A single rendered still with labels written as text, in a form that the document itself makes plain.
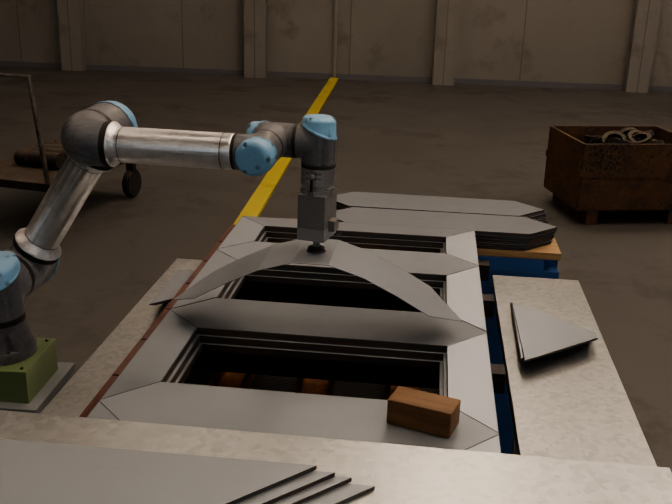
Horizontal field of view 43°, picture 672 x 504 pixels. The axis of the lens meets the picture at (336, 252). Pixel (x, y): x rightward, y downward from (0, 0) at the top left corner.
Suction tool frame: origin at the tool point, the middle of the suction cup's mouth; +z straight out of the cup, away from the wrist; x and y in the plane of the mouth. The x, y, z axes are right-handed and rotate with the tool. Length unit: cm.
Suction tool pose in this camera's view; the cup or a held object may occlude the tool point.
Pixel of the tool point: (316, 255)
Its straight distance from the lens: 193.9
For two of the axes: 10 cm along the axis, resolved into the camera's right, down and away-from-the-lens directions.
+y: 3.2, -3.0, 9.0
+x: -9.5, -1.3, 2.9
